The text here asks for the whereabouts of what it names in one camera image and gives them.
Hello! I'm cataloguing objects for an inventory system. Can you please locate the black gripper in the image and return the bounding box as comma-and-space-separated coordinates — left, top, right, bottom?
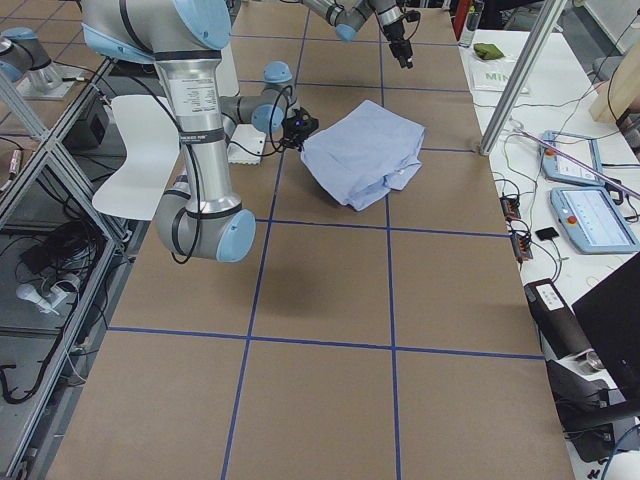
280, 112, 319, 151
382, 9, 420, 69

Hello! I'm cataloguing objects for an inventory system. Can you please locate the light blue striped shirt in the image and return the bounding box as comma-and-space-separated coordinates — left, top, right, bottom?
301, 100, 426, 211

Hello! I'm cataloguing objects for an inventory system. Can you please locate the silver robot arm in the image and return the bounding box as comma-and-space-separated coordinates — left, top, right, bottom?
82, 1, 318, 263
301, 0, 421, 69

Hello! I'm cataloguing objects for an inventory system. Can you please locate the green cloth pouch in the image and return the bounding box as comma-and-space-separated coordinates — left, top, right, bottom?
473, 43, 505, 61

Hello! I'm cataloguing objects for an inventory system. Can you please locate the white MINI paper bag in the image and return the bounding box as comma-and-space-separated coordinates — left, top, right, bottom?
468, 57, 516, 92

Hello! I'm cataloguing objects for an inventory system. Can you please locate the white curved plastic sheet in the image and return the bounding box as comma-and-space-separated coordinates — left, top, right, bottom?
92, 95, 180, 221

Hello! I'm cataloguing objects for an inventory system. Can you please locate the far blue teach pendant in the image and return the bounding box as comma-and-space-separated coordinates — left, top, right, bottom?
539, 130, 606, 187

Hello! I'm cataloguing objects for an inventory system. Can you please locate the blue teach pendant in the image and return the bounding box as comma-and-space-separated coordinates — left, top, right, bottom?
549, 186, 639, 254
539, 130, 606, 187

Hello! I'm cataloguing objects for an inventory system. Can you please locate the brown paper table mat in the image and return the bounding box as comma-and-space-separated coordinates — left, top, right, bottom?
48, 3, 573, 479

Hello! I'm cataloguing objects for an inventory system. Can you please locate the near blue teach pendant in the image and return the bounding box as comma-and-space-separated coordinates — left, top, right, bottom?
549, 186, 639, 254

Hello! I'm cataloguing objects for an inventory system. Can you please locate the black laptop screen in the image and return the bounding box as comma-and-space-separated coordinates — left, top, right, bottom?
573, 255, 639, 398

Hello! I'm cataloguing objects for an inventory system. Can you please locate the aluminium frame post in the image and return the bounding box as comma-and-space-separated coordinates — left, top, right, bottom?
479, 0, 566, 156

